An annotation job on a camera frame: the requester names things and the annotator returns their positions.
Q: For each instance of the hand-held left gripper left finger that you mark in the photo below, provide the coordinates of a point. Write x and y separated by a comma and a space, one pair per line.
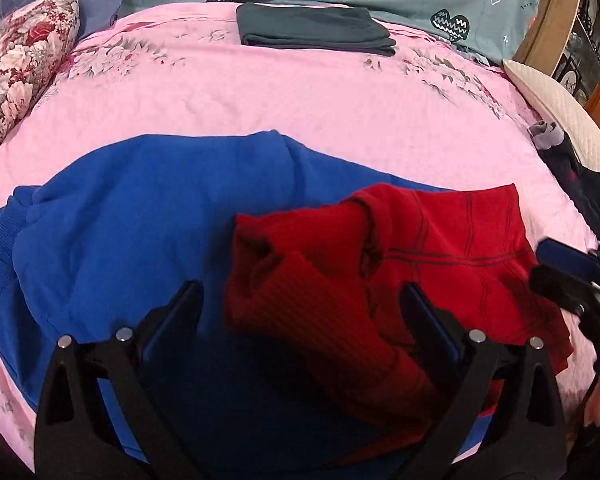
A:
177, 317

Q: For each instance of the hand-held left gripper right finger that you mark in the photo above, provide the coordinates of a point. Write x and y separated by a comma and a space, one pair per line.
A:
430, 320

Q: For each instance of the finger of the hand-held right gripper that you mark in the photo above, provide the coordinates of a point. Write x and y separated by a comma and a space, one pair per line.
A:
567, 259
562, 287

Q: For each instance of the dark navy garment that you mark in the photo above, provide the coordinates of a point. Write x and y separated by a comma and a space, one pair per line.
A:
587, 195

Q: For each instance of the small grey cloth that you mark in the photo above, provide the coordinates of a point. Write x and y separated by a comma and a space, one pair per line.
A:
547, 135

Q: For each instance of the white quilted pillow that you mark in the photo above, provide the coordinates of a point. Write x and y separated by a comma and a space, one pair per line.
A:
555, 95

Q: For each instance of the dark glass display cabinet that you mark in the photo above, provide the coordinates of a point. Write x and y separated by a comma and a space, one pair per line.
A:
587, 45

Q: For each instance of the pink floral bed sheet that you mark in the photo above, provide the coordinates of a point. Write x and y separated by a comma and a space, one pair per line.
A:
230, 100

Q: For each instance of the wooden headboard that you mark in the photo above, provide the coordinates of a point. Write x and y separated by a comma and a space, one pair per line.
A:
555, 15

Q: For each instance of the red floral pillow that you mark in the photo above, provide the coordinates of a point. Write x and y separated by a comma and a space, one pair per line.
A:
15, 65

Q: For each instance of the folded dark grey garment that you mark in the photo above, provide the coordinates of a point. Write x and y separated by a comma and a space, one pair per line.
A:
310, 27

